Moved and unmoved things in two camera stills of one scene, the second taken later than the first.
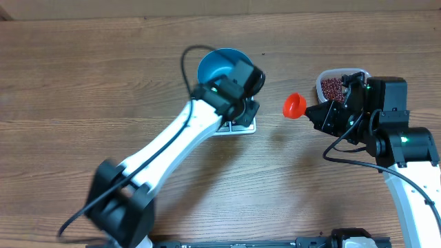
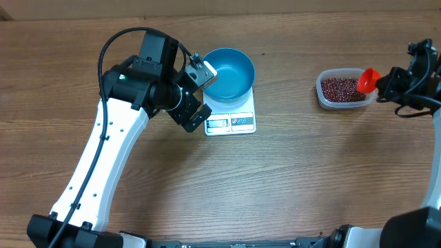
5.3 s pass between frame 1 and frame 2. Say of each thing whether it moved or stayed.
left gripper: moved
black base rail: stayed
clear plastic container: stayed
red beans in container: stayed
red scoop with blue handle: moved
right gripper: moved
